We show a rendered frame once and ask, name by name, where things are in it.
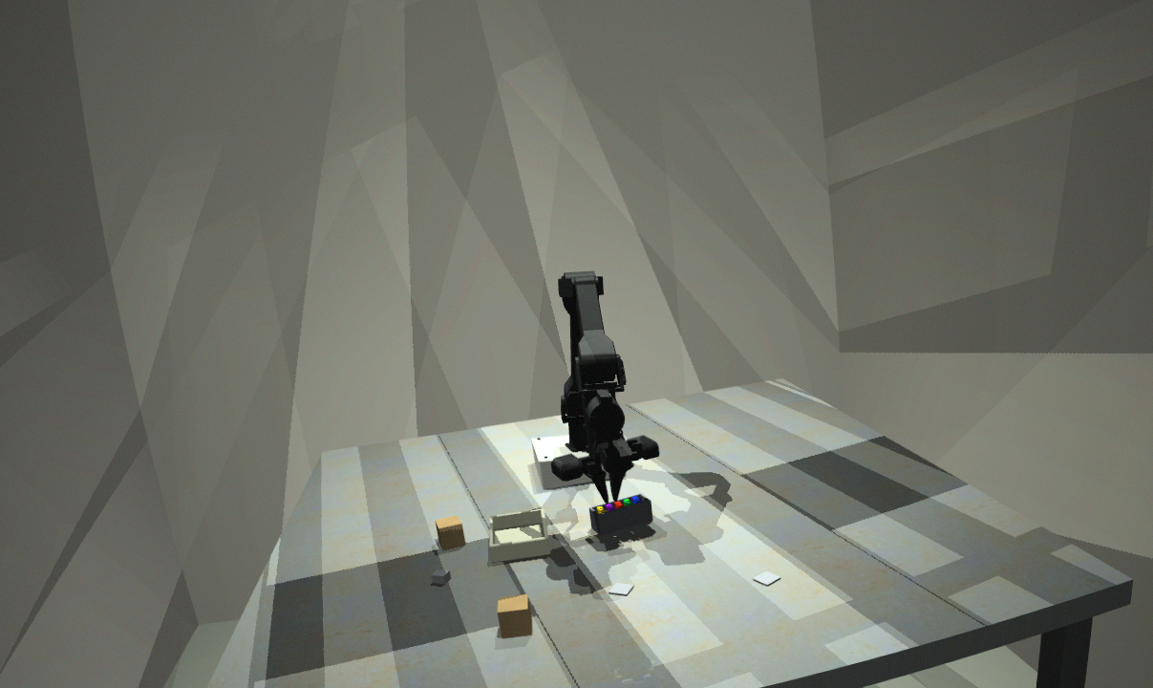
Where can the brown cube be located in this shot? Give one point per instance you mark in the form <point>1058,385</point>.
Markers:
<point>514,616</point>
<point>450,532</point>

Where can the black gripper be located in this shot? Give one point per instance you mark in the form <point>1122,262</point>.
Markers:
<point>568,467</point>

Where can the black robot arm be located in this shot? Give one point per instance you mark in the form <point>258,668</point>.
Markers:
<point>587,397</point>

